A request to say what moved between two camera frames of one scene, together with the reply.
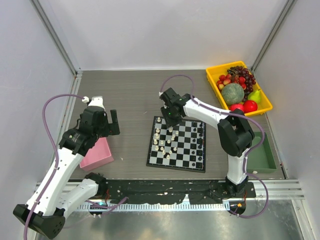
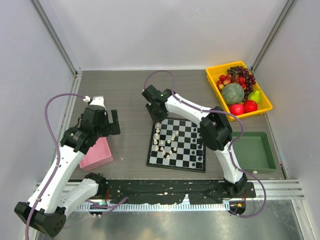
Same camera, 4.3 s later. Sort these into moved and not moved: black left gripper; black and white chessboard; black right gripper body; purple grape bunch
Moved: black right gripper body
Not moved: black and white chessboard; purple grape bunch; black left gripper
